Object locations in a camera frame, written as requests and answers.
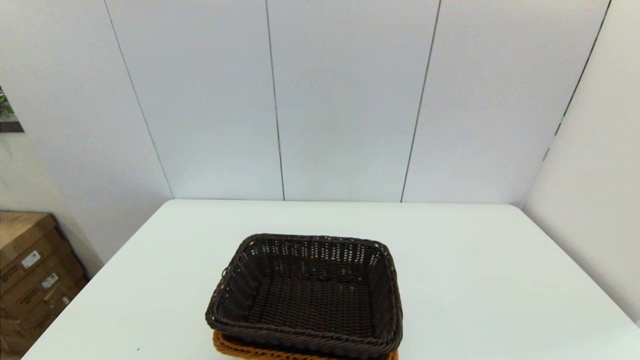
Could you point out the dark brown wicker basket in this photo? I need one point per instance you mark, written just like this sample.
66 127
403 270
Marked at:
310 295

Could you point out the orange wicker basket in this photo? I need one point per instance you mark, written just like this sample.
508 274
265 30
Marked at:
235 347

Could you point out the brown cardboard box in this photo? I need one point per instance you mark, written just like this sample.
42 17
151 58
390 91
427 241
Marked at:
12 342
50 312
35 292
20 235

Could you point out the framed picture on wall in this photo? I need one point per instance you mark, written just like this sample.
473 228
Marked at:
7 115

